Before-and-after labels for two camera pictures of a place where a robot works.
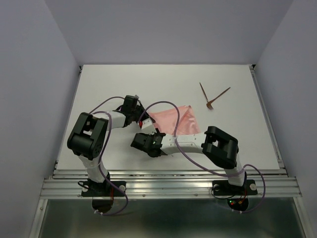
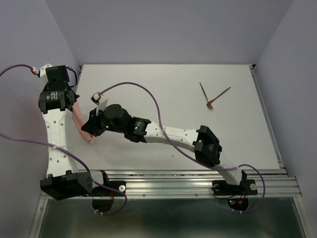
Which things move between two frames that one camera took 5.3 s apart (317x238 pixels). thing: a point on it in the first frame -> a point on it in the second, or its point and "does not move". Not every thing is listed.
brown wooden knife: (203, 91) does not move
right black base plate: (224, 188) does not move
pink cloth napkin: (166, 120) -> (77, 114)
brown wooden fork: (209, 104) does not move
